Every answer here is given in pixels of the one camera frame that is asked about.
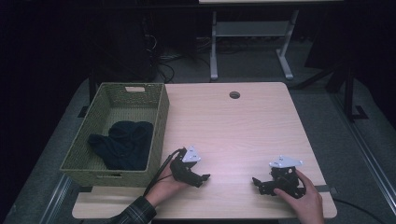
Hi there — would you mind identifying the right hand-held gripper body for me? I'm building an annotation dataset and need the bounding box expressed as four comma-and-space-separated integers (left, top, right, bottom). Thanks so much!
268, 155, 307, 200

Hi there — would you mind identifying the dark cloth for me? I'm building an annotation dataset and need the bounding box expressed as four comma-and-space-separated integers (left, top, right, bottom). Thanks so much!
87, 120, 155, 172

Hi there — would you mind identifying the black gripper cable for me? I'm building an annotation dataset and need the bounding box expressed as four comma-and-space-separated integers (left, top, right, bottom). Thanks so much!
142, 147, 188, 197

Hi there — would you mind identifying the black metal stand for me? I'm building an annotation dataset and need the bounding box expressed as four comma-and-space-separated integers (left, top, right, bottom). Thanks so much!
304, 60, 370, 123

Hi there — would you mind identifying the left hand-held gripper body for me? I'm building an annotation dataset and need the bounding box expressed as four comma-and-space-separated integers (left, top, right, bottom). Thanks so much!
169, 146, 203, 188

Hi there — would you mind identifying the person's right hand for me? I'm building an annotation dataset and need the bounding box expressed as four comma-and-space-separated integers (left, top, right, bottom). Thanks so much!
273, 169, 326, 224

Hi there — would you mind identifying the green woven basket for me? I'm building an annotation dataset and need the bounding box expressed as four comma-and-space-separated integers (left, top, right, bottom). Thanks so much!
59, 81, 171, 189

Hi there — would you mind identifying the black cable beside table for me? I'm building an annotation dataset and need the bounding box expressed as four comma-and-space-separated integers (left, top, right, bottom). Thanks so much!
331, 198, 378, 224

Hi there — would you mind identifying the tangle of black floor cables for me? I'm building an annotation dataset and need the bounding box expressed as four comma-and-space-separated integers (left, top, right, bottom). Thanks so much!
146, 34, 206, 84

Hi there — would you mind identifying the person's left hand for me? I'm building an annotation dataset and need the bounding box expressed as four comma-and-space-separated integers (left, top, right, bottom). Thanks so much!
144, 163, 191, 208

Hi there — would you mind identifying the metal floor rail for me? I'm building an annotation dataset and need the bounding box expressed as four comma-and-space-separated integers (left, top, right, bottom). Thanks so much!
37, 173, 75, 224
329, 91, 396, 217

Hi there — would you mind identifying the white metal desk frame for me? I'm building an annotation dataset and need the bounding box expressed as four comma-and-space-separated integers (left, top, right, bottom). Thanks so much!
199, 0, 344, 81

